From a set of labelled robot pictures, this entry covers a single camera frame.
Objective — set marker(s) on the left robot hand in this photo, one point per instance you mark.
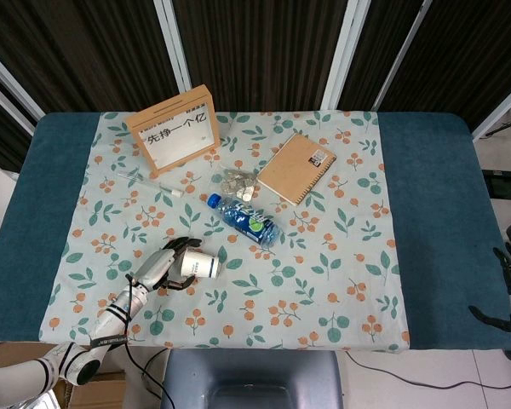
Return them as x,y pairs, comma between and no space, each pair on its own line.
153,268

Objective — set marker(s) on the white paper cup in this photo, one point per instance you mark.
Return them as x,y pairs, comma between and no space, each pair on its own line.
200,265

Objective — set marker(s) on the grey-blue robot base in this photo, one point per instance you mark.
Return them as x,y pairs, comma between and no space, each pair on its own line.
251,379

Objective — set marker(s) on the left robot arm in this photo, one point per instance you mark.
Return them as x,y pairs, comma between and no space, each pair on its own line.
115,313

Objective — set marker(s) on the clear glass test tube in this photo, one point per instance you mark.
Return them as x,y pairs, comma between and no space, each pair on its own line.
162,187

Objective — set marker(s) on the blue plastic water bottle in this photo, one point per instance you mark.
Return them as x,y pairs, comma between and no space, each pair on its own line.
247,219

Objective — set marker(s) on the black metal stand base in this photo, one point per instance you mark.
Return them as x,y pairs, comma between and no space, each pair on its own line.
504,185

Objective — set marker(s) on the clear bag of coins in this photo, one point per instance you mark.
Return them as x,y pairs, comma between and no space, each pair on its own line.
238,183

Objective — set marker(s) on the teal table cover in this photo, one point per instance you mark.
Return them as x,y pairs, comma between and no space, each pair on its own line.
434,213

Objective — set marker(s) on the wooden framed money sign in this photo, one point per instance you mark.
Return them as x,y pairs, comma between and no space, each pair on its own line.
174,142

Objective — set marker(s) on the brown cardboard box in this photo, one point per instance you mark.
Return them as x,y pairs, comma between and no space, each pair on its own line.
98,392

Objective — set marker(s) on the floral orange fruit tablecloth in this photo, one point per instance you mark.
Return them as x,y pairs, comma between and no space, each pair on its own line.
323,277

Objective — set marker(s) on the brown spiral notebook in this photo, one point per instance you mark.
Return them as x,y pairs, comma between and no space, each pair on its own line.
294,168

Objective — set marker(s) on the dark slatted partition panel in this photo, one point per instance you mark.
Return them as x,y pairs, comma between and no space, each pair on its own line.
472,55
383,47
260,51
0,128
89,51

